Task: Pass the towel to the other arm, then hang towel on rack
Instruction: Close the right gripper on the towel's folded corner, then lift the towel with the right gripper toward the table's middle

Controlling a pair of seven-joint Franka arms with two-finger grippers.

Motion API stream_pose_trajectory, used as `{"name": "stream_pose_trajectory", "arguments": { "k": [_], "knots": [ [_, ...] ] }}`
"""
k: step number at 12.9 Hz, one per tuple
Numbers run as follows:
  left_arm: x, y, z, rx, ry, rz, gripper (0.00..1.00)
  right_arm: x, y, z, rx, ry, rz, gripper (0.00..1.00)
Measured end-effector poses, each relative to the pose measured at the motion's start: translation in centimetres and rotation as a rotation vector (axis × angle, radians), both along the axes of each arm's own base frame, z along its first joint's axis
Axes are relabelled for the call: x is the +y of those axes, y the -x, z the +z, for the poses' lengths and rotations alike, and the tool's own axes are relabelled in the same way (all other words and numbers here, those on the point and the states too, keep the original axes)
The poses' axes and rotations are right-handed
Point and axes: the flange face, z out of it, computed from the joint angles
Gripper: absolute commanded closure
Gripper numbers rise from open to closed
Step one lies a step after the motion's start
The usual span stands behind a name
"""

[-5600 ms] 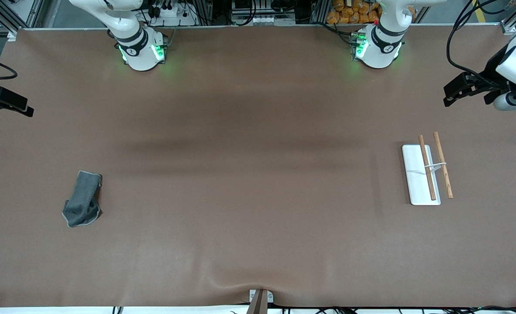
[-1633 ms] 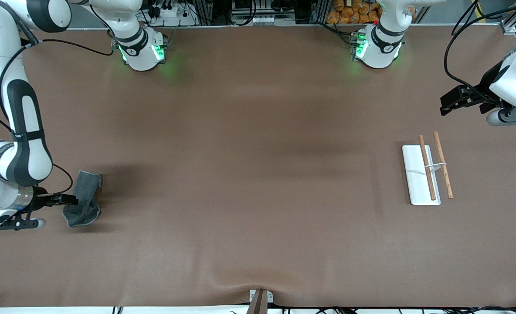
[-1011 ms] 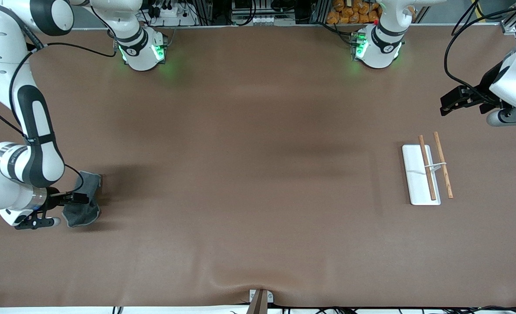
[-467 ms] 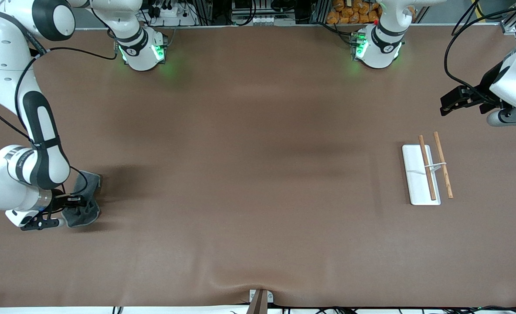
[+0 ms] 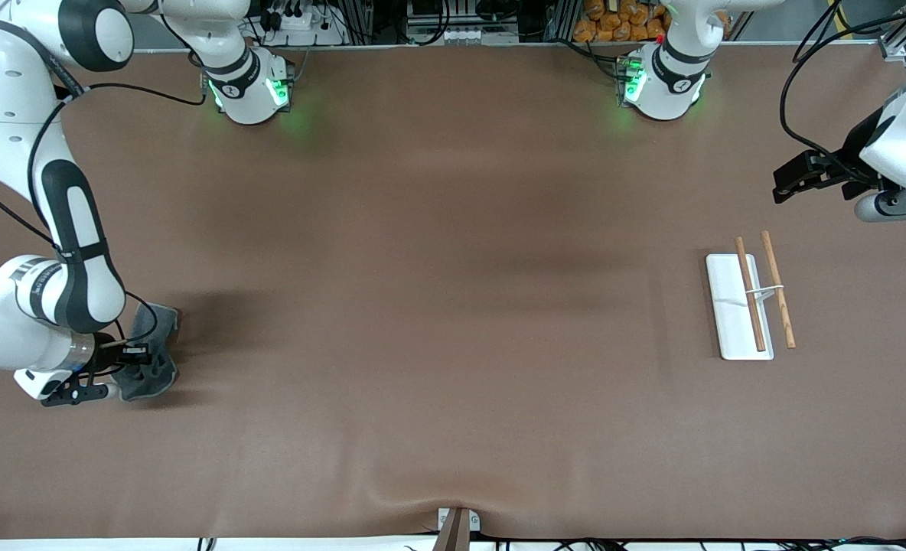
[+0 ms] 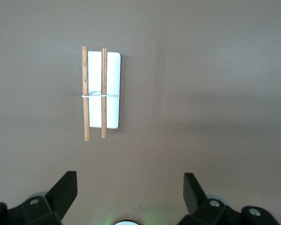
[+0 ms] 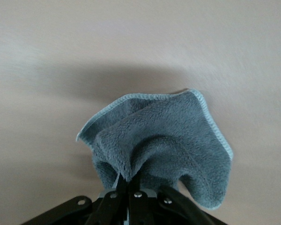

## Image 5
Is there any grey microfibre towel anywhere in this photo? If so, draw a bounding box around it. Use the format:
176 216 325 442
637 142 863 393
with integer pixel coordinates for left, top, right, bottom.
109 303 181 401

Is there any white rack with wooden rods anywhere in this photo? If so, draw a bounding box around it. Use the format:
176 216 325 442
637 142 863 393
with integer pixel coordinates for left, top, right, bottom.
706 230 797 361

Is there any pile of orange snack packs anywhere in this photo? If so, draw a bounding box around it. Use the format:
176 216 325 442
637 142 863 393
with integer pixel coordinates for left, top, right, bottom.
573 0 732 44

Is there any brown table mat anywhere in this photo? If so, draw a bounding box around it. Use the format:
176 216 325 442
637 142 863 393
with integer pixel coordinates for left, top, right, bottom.
0 42 906 540

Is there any black and silver electronics unit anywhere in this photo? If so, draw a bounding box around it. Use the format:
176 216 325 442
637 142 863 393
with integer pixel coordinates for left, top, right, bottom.
406 0 521 45

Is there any brown narrow bar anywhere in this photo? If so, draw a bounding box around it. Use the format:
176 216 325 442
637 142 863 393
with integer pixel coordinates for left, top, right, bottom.
432 509 471 551

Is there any white power strip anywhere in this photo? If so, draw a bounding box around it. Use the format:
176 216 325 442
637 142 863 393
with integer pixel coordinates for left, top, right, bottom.
266 0 344 45

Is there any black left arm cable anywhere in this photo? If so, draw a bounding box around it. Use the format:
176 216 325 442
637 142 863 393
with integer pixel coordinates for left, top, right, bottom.
780 0 906 165

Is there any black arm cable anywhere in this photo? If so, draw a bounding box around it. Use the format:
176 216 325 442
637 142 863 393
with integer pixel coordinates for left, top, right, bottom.
780 0 906 165
0 80 209 383

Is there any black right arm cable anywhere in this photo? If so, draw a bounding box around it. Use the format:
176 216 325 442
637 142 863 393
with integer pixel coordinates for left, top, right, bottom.
0 80 209 383

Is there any grey metal bracket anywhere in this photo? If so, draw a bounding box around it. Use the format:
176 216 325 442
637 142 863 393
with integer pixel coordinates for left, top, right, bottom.
438 507 481 534

